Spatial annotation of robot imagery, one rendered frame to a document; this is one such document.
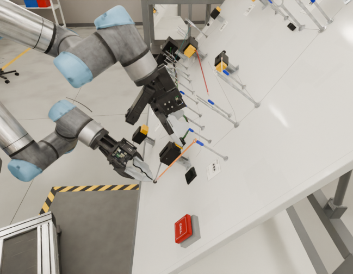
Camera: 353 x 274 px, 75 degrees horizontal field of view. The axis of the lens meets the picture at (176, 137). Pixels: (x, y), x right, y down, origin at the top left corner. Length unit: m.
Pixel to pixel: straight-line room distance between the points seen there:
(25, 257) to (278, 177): 1.57
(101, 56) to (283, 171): 0.42
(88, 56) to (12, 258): 1.48
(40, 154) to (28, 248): 1.12
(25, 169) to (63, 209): 1.45
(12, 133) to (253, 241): 0.84
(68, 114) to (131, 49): 0.29
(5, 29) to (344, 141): 0.66
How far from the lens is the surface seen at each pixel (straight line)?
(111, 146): 0.71
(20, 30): 0.62
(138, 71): 0.55
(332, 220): 0.86
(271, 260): 0.94
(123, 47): 0.54
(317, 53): 0.61
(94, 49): 0.53
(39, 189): 2.41
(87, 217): 2.04
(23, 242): 1.85
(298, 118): 0.51
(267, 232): 0.99
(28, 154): 0.75
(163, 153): 0.68
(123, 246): 1.84
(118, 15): 0.54
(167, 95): 0.58
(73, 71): 0.52
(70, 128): 0.73
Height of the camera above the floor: 1.61
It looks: 38 degrees down
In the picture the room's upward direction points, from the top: straight up
